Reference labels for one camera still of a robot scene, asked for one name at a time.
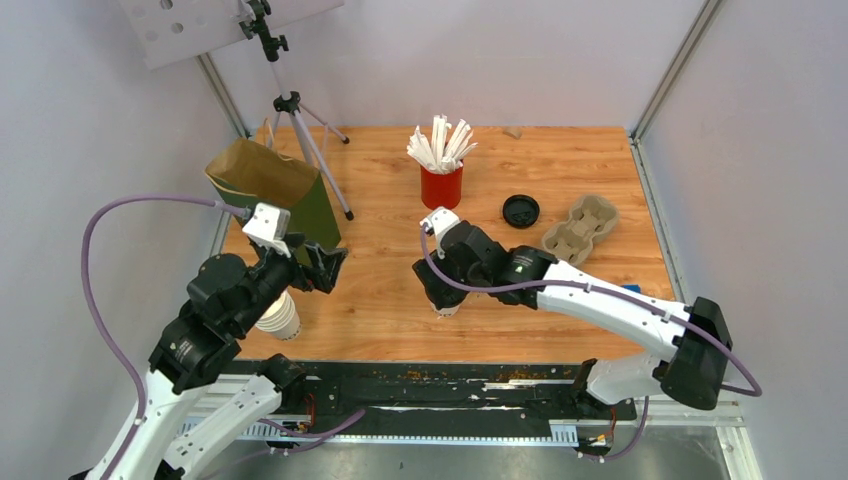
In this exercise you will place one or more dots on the red straw holder cup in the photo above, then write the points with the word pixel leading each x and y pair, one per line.
pixel 441 190

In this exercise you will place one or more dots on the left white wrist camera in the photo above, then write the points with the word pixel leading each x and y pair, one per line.
pixel 267 228

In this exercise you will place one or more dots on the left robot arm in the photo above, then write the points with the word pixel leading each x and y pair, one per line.
pixel 227 299

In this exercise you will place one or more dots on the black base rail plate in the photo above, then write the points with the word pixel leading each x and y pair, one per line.
pixel 445 399

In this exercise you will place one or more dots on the white paper coffee cup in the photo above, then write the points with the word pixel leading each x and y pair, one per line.
pixel 447 311

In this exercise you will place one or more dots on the cardboard cup carrier tray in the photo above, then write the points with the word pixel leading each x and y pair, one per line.
pixel 590 220

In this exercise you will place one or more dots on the stack of white cups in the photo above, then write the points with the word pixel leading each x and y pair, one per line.
pixel 281 319

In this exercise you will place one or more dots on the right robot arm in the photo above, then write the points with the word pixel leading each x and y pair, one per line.
pixel 686 348

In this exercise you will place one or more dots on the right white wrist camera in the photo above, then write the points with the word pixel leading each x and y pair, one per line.
pixel 437 223

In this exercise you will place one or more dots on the white wrapped straws bundle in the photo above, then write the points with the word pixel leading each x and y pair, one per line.
pixel 444 151

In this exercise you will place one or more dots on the green paper bag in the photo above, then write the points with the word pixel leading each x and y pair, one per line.
pixel 247 173

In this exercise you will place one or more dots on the white perforated board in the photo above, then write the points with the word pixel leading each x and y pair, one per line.
pixel 172 31

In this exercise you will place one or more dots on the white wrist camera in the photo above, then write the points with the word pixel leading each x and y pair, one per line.
pixel 267 228
pixel 437 223

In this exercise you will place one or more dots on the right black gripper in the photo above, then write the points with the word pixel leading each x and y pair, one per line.
pixel 432 288

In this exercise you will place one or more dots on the silver camera tripod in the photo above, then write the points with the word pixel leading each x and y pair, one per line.
pixel 254 24

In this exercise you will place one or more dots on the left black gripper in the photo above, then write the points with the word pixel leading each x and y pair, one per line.
pixel 326 266

